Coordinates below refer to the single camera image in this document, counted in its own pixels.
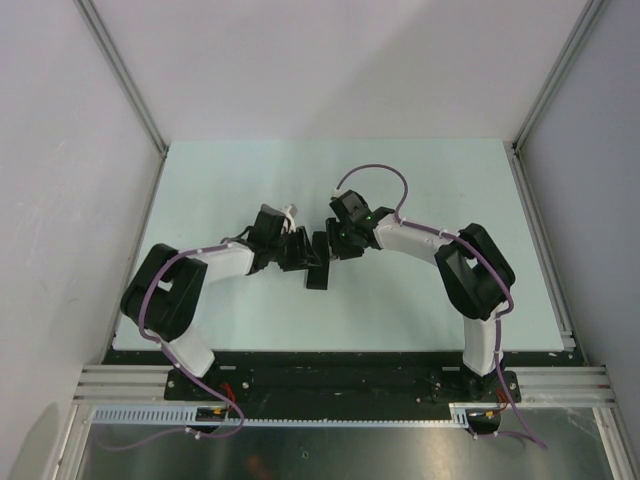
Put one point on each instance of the white slotted cable duct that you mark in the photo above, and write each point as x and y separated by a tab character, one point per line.
210	416

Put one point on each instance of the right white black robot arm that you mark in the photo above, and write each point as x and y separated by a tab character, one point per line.
476	276

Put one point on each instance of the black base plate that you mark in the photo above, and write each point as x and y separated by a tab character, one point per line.
438	376

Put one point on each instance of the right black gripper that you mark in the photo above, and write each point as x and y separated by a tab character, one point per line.
335	248

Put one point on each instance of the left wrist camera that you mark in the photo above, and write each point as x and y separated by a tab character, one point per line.
289	211

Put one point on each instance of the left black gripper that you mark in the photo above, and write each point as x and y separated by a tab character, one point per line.
304	256

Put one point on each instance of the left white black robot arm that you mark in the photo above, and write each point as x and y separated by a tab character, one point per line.
163	295

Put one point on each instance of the black glasses case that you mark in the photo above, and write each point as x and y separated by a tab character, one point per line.
317	277

